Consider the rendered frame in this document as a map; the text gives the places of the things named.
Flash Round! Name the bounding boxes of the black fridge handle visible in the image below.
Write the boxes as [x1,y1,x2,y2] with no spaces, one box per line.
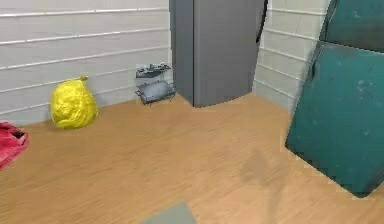
[255,0,270,45]

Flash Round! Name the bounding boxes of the grey metal bin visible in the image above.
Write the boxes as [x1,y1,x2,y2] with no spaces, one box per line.
[134,62,177,107]

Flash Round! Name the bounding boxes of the yellow garbage bag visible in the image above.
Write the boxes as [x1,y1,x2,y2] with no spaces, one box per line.
[49,75,99,130]

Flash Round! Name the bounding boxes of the red bag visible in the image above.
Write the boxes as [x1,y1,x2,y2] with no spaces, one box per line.
[0,120,30,170]

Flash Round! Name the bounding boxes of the grey fridge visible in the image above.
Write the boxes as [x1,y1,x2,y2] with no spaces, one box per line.
[168,0,269,109]

